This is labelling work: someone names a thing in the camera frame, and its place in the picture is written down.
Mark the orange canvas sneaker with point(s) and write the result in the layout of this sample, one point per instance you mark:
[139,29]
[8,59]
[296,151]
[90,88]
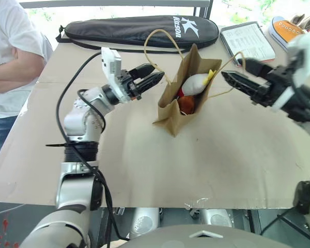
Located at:
[286,31]

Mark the grey robot torso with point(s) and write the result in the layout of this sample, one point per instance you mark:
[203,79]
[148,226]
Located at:
[196,237]

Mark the silver robot thigh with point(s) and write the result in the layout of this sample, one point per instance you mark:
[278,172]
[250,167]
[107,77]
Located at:
[144,222]
[217,218]

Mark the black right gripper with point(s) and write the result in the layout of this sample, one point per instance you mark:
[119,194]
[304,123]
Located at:
[273,87]

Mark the brown cardboard table cover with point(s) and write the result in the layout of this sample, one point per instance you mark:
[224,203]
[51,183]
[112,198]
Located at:
[196,160]

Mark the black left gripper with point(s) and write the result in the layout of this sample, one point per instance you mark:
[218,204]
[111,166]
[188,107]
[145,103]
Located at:
[130,86]

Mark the black racket bag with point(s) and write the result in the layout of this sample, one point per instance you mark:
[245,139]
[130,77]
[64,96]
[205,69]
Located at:
[134,29]

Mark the brown paper bag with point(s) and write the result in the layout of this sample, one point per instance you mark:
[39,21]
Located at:
[170,113]

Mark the brown orange plush toy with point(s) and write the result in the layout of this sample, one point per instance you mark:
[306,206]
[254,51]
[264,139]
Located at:
[186,104]

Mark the person in white t-shirt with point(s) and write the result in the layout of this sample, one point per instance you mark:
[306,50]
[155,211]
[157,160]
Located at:
[5,25]

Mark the person's bare forearm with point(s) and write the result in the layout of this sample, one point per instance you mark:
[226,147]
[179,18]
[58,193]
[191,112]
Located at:
[18,72]

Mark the brown shoe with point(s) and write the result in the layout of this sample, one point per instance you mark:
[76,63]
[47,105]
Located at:
[308,22]

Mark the white chicken plush toy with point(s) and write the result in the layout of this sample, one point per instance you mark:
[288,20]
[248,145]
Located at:
[193,85]

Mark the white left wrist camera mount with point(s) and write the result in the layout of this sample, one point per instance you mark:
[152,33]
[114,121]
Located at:
[111,62]

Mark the black metal frame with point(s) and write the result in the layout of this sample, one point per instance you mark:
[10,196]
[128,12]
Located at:
[204,7]

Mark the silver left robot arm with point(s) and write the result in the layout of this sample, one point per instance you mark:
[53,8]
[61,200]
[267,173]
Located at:
[77,186]

